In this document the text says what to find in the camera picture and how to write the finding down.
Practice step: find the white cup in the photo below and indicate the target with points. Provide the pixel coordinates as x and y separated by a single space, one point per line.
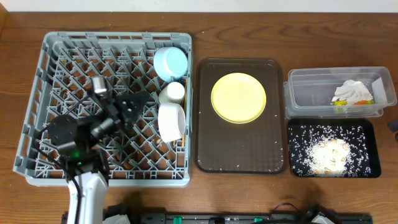
174 92

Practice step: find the white napkin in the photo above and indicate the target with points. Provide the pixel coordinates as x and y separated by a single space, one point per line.
352 91

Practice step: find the green orange snack wrapper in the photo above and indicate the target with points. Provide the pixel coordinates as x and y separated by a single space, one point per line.
349 103

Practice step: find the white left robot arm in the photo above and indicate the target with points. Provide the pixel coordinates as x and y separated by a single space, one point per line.
87 168

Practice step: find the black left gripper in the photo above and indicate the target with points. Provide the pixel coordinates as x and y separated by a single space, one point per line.
119 112

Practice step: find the light blue bowl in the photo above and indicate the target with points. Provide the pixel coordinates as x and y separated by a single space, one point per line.
170 63

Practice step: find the yellow plate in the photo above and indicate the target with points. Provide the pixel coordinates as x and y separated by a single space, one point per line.
238 98

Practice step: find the rice and food scraps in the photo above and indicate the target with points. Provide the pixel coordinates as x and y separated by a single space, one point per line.
328 151

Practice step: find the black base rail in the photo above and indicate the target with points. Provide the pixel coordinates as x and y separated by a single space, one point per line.
316 214

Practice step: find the dark brown serving tray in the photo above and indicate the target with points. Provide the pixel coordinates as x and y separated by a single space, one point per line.
256 147

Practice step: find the clear plastic waste bin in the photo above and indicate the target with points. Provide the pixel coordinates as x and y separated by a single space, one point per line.
309 92

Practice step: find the grey plastic dishwasher rack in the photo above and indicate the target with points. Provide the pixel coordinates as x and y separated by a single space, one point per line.
67 63

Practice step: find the black food waste tray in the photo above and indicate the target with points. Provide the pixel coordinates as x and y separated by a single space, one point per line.
369 132

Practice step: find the pink small plate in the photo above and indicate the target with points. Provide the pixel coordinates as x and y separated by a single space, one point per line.
171 121

